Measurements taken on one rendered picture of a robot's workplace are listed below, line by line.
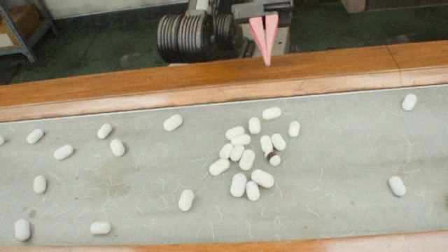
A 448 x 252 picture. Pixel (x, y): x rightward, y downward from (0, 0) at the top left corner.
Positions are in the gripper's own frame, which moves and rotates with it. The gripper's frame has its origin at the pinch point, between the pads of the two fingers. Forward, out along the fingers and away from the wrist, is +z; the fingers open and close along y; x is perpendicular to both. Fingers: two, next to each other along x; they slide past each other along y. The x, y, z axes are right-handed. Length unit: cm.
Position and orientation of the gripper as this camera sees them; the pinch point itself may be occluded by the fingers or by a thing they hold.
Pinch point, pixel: (267, 60)
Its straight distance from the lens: 57.5
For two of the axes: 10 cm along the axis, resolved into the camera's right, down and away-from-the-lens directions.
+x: 1.2, 0.7, 9.9
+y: 9.9, -0.9, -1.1
